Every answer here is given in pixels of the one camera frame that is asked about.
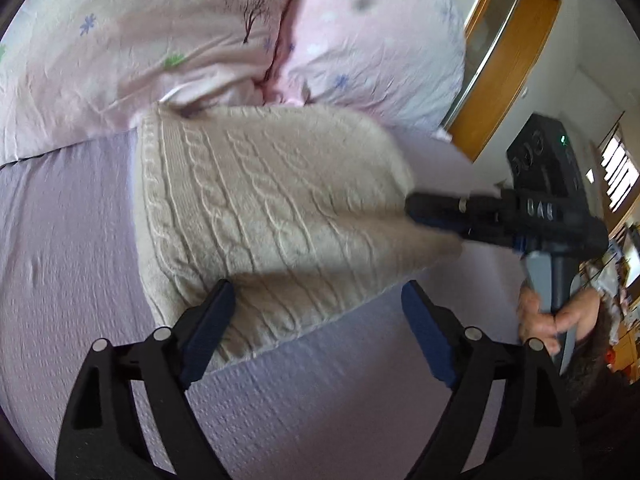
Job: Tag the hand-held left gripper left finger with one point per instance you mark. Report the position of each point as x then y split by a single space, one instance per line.
202 332

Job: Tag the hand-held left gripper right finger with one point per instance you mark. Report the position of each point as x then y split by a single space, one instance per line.
430 332

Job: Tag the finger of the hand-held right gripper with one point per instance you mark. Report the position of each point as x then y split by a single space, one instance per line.
452 215

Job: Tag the person's right forearm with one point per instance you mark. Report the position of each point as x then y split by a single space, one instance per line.
597 360

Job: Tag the person's right hand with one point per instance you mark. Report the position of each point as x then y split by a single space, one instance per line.
542 320

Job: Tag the window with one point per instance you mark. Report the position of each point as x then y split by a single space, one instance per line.
620 170

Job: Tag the wooden headboard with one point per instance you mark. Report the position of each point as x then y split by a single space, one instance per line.
500 55

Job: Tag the pink floral pillow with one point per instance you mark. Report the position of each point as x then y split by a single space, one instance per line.
372 45

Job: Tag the pink floral quilt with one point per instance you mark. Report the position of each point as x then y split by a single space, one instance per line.
140 45

